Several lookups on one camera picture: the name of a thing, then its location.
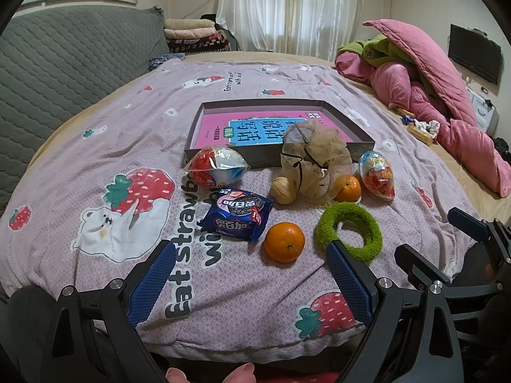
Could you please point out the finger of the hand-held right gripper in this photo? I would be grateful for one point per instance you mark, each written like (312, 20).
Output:
(467, 221)
(419, 265)

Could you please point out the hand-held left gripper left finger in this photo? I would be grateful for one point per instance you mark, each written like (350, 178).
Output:
(153, 283)

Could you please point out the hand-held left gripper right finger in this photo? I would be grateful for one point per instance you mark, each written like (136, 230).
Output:
(349, 283)

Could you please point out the green fuzzy hair scrunchie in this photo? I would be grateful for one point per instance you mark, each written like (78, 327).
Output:
(331, 217)

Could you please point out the orange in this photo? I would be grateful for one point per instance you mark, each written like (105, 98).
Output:
(284, 243)
(348, 189)

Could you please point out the toy egg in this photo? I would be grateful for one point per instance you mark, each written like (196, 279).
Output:
(377, 175)
(215, 167)

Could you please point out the blue cookie packet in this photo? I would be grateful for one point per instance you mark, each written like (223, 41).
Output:
(235, 215)

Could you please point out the walnut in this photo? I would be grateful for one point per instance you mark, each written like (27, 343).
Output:
(283, 191)

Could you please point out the beige mesh pouch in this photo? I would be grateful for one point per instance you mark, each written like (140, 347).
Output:
(315, 159)

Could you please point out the grey cardboard box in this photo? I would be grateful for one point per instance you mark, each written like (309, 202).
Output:
(259, 155)

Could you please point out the person's left hand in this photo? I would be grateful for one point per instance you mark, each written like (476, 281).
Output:
(239, 375)

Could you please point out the yellow wafer packet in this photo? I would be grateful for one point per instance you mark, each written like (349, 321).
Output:
(401, 111)
(421, 133)

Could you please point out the white hair scrunchie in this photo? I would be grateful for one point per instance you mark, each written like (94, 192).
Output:
(429, 125)

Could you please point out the blue wrapped candy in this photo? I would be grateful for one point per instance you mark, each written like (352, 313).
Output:
(408, 119)

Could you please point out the strawberry printed blanket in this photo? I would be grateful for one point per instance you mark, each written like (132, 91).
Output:
(119, 127)

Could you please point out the pink quilt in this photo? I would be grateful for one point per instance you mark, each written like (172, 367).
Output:
(423, 68)

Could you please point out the pink book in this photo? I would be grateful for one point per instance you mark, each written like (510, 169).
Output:
(223, 127)

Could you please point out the green blanket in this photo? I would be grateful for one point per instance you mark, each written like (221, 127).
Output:
(375, 50)

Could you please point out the dark patterned cloth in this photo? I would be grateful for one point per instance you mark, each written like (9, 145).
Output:
(165, 62)

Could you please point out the grey quilted headboard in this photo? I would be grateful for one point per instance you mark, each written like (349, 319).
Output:
(60, 68)

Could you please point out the stack of folded blankets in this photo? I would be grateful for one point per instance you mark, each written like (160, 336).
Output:
(195, 34)

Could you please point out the white sheer curtain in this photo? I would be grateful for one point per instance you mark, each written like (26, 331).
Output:
(291, 8)

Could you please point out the black wall television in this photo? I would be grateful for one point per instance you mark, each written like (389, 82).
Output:
(475, 54)

